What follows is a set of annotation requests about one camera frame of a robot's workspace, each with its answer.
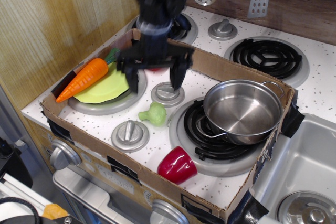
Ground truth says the grey stove knob back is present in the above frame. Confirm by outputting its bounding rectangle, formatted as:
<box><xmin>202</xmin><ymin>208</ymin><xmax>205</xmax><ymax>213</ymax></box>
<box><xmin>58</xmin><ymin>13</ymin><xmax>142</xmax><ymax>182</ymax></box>
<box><xmin>208</xmin><ymin>19</ymin><xmax>238</xmax><ymax>41</ymax></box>

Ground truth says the stainless steel pot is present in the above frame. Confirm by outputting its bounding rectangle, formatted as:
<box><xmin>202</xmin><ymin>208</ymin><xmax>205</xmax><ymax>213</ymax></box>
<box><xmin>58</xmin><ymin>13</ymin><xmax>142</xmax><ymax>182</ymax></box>
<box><xmin>196</xmin><ymin>79</ymin><xmax>285</xmax><ymax>145</ymax></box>

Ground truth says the grey stove knob front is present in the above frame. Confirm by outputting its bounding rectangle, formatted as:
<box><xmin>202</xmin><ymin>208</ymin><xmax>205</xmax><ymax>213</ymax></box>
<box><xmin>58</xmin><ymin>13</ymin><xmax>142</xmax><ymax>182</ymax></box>
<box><xmin>111</xmin><ymin>120</ymin><xmax>150</xmax><ymax>153</ymax></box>

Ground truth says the red toy strawberry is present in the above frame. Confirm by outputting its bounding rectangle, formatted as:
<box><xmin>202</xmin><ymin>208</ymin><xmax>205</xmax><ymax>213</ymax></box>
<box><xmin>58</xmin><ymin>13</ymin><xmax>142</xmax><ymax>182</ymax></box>
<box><xmin>148</xmin><ymin>68</ymin><xmax>168</xmax><ymax>72</ymax></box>

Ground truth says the grey burner ring front left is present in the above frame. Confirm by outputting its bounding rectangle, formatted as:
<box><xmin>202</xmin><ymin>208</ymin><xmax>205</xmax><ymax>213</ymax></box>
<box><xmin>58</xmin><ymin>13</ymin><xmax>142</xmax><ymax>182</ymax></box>
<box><xmin>68</xmin><ymin>56</ymin><xmax>148</xmax><ymax>116</ymax></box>

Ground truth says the metal sink drain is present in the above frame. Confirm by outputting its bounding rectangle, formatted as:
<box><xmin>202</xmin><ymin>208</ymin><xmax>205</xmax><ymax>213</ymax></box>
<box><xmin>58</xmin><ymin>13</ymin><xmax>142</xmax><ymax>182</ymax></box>
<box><xmin>276</xmin><ymin>191</ymin><xmax>335</xmax><ymax>223</ymax></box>

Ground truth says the grey stove knob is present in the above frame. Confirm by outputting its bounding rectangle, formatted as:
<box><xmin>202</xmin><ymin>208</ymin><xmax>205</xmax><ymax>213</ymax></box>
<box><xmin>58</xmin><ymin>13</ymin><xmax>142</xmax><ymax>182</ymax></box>
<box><xmin>208</xmin><ymin>19</ymin><xmax>238</xmax><ymax>41</ymax></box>
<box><xmin>151</xmin><ymin>82</ymin><xmax>185</xmax><ymax>108</ymax></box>
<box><xmin>111</xmin><ymin>120</ymin><xmax>150</xmax><ymax>153</ymax></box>

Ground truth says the grey oven knob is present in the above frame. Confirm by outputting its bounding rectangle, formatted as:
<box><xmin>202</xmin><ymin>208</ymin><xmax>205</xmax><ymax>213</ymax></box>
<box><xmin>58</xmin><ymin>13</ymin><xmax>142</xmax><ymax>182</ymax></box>
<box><xmin>150</xmin><ymin>199</ymin><xmax>189</xmax><ymax>224</ymax></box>
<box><xmin>50</xmin><ymin>140</ymin><xmax>81</xmax><ymax>170</ymax></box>

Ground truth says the grey toy sink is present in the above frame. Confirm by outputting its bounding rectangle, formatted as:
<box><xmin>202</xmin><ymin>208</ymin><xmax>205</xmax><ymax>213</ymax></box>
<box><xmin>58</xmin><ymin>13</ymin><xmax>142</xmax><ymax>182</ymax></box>
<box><xmin>253</xmin><ymin>114</ymin><xmax>335</xmax><ymax>223</ymax></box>

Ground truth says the black cable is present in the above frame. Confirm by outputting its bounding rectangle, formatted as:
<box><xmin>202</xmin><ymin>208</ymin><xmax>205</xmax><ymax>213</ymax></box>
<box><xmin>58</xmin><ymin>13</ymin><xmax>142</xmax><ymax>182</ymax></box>
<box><xmin>0</xmin><ymin>197</ymin><xmax>40</xmax><ymax>224</ymax></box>

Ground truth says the green toy broccoli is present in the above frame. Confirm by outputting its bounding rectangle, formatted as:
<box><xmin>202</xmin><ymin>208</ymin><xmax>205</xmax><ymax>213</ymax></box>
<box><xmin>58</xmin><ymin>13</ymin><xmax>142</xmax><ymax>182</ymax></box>
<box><xmin>138</xmin><ymin>102</ymin><xmax>166</xmax><ymax>126</ymax></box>

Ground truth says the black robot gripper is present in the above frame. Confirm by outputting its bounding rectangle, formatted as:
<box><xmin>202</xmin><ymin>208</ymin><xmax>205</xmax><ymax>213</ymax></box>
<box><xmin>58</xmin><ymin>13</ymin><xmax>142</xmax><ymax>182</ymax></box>
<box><xmin>117</xmin><ymin>33</ymin><xmax>194</xmax><ymax>93</ymax></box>

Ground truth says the black burner front right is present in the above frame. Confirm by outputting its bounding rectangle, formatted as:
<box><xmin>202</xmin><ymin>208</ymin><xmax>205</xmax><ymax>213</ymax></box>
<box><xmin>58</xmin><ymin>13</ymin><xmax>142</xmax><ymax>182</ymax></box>
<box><xmin>169</xmin><ymin>97</ymin><xmax>264</xmax><ymax>177</ymax></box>

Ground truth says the light green plate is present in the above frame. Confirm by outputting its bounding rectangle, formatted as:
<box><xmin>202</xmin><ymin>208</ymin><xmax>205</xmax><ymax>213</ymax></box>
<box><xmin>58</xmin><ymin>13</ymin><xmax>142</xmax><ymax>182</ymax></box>
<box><xmin>73</xmin><ymin>62</ymin><xmax>129</xmax><ymax>104</ymax></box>

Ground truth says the grey oven door handle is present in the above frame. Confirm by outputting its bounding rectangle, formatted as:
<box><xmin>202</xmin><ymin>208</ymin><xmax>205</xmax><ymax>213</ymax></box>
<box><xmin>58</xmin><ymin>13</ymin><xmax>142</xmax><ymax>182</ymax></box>
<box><xmin>53</xmin><ymin>168</ymin><xmax>136</xmax><ymax>223</ymax></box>

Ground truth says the grey stove knob centre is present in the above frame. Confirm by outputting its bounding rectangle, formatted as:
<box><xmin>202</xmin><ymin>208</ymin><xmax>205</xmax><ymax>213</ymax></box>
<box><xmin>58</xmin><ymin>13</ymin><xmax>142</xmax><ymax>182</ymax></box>
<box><xmin>151</xmin><ymin>82</ymin><xmax>185</xmax><ymax>108</ymax></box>

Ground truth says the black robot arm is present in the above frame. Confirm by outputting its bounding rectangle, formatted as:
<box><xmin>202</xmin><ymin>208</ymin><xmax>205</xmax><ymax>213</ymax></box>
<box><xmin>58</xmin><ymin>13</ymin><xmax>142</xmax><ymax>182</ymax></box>
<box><xmin>117</xmin><ymin>0</ymin><xmax>194</xmax><ymax>93</ymax></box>

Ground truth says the grey oven knob left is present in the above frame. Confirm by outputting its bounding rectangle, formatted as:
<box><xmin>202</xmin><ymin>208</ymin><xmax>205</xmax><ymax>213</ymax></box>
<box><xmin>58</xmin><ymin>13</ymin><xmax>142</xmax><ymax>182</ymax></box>
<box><xmin>50</xmin><ymin>140</ymin><xmax>81</xmax><ymax>170</ymax></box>

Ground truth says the yellow tape piece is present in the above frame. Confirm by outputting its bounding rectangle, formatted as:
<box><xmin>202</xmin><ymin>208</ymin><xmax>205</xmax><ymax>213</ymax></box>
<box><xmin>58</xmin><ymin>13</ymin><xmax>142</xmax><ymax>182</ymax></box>
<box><xmin>42</xmin><ymin>204</ymin><xmax>69</xmax><ymax>220</ymax></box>

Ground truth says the grey oven knob right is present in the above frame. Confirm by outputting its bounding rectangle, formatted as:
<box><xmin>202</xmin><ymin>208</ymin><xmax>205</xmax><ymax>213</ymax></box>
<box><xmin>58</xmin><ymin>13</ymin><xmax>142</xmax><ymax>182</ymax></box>
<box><xmin>150</xmin><ymin>199</ymin><xmax>189</xmax><ymax>224</ymax></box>

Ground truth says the red toy bell pepper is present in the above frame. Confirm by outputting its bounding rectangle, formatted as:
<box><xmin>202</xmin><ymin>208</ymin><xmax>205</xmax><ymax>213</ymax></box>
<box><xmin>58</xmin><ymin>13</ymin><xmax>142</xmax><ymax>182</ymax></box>
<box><xmin>157</xmin><ymin>146</ymin><xmax>198</xmax><ymax>185</ymax></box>

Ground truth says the orange toy carrot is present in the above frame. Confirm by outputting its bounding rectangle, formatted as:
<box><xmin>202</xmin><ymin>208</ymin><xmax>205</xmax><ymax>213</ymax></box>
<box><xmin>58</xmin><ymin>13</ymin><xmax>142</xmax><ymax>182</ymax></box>
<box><xmin>56</xmin><ymin>48</ymin><xmax>120</xmax><ymax>103</ymax></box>

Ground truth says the cardboard fence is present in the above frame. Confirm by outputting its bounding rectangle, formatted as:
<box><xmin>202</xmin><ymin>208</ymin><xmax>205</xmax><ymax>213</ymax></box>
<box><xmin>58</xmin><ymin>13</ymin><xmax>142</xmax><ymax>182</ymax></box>
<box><xmin>40</xmin><ymin>27</ymin><xmax>306</xmax><ymax>223</ymax></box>

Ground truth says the hanging metal slotted spatula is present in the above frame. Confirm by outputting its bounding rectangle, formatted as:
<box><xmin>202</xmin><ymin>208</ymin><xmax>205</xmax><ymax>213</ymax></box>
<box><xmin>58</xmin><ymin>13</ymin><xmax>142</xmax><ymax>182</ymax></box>
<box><xmin>247</xmin><ymin>0</ymin><xmax>269</xmax><ymax>19</ymax></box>

